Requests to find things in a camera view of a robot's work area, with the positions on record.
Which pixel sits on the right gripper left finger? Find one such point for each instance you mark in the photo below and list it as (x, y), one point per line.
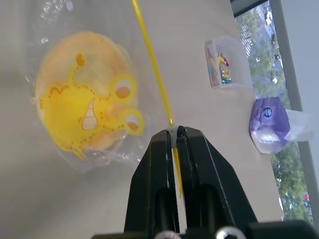
(149, 189)

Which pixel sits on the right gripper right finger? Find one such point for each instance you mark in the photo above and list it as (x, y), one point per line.
(211, 194)

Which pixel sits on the clear yellow zipper bag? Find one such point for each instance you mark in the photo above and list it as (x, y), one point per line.
(67, 107)

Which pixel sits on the purple tissue pack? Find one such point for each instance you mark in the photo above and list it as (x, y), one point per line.
(269, 119)

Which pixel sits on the clear box of colourful pins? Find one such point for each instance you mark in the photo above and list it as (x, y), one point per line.
(224, 64)

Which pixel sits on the grey window frame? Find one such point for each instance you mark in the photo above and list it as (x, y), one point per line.
(286, 49)

